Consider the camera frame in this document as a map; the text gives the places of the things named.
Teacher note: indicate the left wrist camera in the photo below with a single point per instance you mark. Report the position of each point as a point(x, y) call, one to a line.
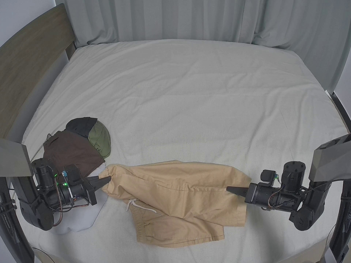
point(71, 174)

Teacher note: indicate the brown garment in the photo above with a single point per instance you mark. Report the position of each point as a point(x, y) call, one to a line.
point(71, 152)

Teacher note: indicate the black garment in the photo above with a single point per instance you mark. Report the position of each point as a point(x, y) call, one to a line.
point(79, 126)

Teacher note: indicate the white garment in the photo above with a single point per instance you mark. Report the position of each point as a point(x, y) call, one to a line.
point(82, 218)

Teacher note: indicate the bed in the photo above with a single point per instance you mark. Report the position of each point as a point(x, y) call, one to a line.
point(205, 105)

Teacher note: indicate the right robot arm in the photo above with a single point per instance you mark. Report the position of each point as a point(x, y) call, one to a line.
point(312, 209)

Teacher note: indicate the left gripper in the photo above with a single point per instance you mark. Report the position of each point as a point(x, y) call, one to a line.
point(82, 192)

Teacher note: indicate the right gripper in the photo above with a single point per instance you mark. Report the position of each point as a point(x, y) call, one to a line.
point(260, 196)

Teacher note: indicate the pale green curtain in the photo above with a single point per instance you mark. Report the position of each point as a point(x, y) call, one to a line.
point(164, 9)
point(301, 15)

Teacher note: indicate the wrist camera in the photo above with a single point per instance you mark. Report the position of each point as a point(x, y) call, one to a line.
point(268, 177)
point(71, 174)

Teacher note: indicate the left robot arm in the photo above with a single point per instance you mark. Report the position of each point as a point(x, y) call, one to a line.
point(35, 212)

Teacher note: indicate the beige shorts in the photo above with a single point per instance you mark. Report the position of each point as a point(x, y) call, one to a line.
point(178, 190)

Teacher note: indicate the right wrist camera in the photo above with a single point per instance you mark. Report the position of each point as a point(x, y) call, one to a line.
point(268, 177)

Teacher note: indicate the olive green garment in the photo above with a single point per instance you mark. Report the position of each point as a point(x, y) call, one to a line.
point(100, 136)

